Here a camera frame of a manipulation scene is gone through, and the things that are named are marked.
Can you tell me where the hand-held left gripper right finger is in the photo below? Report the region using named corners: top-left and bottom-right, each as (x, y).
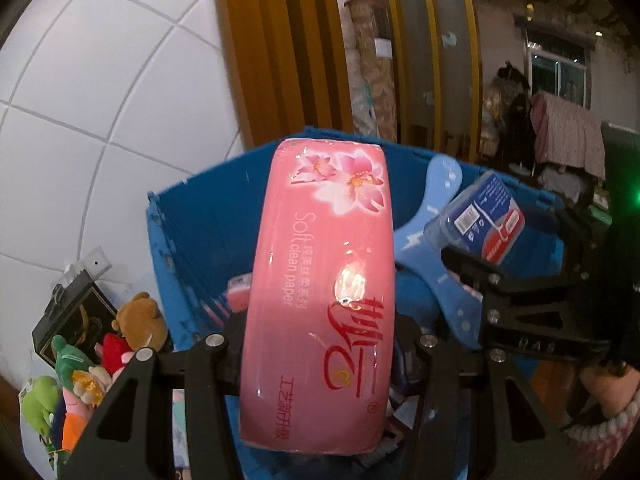
top-left (385, 310), bottom-right (583, 480)

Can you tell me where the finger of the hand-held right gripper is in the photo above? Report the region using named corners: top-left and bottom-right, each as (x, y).
top-left (440, 245), bottom-right (601, 346)
top-left (520, 200), bottom-right (608, 281)

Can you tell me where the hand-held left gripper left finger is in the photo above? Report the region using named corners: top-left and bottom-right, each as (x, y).
top-left (57, 310), bottom-right (251, 480)

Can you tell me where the blue plastic packet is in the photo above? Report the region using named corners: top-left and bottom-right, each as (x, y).
top-left (424, 170), bottom-right (526, 266)

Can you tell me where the orange dress pig plush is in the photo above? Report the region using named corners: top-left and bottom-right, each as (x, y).
top-left (60, 387), bottom-right (101, 453)

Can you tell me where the pink tissue pack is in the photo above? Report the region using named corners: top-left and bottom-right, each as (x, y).
top-left (239, 137), bottom-right (398, 456)

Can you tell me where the blue plastic crate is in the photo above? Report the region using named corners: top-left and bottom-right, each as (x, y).
top-left (146, 126), bottom-right (568, 480)

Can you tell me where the person's right forearm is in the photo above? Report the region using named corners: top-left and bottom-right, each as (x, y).
top-left (562, 395), bottom-right (640, 480)

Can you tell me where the person's right hand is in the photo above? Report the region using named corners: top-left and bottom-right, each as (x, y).
top-left (577, 362), bottom-right (640, 428)

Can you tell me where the brown teddy bear plush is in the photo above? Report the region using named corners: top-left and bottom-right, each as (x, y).
top-left (112, 292), bottom-right (168, 351)

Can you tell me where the red plush toy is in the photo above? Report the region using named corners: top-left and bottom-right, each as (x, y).
top-left (95, 332), bottom-right (133, 376)

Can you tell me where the small pink packet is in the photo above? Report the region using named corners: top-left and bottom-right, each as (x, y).
top-left (227, 274), bottom-right (253, 316)

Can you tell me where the pink hanging cloth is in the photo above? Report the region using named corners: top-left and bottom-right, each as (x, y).
top-left (530, 91), bottom-right (607, 181)

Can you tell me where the yellow flower plush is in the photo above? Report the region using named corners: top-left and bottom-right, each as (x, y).
top-left (72, 366), bottom-right (108, 406)

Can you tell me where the light blue plastic hanger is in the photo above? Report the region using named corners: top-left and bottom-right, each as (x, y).
top-left (392, 154), bottom-right (486, 351)

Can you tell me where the black box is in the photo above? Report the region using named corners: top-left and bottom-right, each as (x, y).
top-left (32, 270), bottom-right (121, 366)

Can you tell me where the beige cloth bundle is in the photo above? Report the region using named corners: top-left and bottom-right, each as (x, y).
top-left (481, 77), bottom-right (508, 158)

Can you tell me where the light green frog plush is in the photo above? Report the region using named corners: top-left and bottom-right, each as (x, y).
top-left (20, 376), bottom-right (61, 433)

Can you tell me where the window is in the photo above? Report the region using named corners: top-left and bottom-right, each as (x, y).
top-left (525, 30), bottom-right (593, 111)

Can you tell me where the floral rolled carpet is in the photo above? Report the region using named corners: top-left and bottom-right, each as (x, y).
top-left (350, 0), bottom-right (399, 143)

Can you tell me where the white plastic bracket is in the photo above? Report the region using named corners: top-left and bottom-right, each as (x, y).
top-left (50, 246), bottom-right (113, 291)

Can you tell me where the wooden partition frame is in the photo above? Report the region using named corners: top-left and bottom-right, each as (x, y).
top-left (210, 0), bottom-right (483, 161)

